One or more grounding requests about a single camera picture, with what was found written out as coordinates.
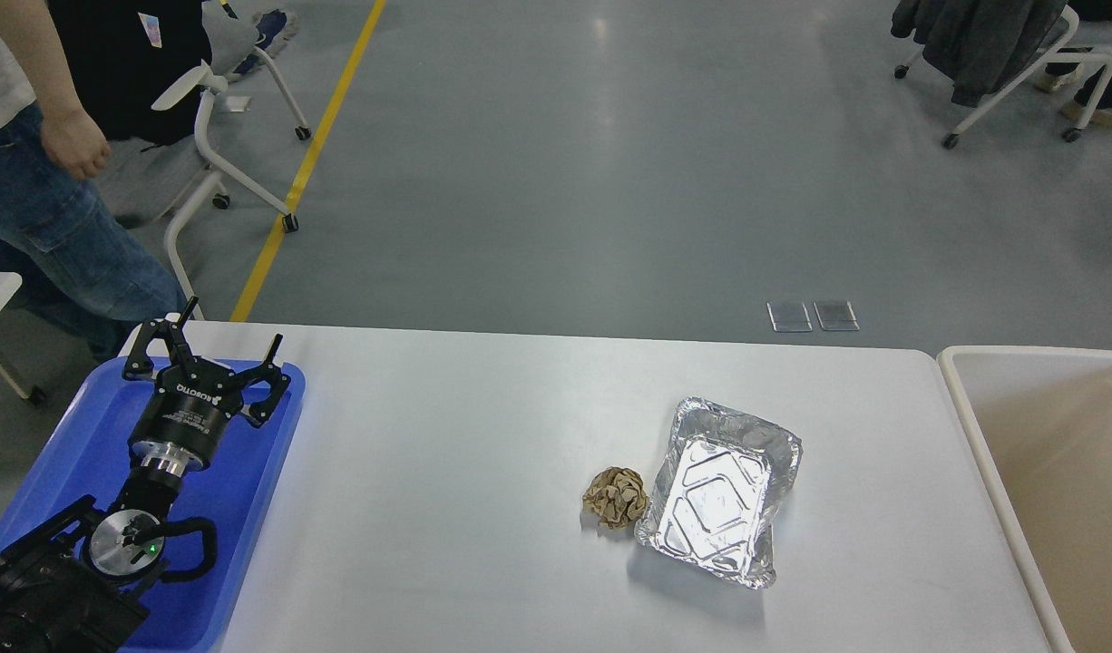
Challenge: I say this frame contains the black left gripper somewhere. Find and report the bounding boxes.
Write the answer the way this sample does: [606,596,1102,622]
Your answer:
[122,297,292,473]

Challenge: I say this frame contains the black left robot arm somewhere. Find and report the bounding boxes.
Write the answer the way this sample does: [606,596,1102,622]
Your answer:
[0,297,292,652]

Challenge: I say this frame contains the bystander hand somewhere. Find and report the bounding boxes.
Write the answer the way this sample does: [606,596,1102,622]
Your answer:
[41,108,112,180]

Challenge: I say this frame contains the blue plastic tray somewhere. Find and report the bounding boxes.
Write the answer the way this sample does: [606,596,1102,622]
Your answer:
[0,358,306,652]

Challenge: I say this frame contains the bystander in blue jeans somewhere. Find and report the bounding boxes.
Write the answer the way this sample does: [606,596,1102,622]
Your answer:
[0,1,186,362]

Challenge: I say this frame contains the grey office chair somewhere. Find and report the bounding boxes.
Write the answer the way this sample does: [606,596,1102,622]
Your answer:
[96,3,312,297]

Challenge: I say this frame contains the black jacket on chair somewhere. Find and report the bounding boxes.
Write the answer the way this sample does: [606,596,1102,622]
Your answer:
[47,1,212,146]

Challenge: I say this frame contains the blue dust mop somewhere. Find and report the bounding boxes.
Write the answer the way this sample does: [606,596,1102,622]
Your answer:
[207,3,298,82]

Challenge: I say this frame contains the crumpled brown paper ball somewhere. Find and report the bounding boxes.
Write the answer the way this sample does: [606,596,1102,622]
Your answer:
[580,466,649,530]

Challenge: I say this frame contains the aluminium foil tray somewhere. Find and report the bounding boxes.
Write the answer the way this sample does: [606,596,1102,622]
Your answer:
[634,397,804,590]

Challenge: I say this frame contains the left floor socket plate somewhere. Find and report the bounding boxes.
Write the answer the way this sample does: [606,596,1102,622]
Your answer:
[766,301,813,334]

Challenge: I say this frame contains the floor socket plate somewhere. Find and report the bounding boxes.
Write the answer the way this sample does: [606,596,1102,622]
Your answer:
[766,301,813,334]
[813,300,860,332]

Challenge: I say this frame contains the right floor socket plate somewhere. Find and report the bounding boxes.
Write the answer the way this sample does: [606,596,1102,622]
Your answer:
[813,300,860,332]

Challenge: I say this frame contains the dark grey coat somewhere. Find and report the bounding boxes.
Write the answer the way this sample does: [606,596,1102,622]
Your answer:
[891,1,1068,108]

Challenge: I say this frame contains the beige plastic bin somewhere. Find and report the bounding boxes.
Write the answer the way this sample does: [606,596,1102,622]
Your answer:
[937,346,1112,652]

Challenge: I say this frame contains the white chair with coat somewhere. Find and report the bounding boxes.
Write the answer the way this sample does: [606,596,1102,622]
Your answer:
[893,4,1112,150]

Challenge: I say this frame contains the seated person legs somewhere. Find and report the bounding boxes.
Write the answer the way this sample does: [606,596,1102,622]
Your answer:
[1033,1,1112,129]

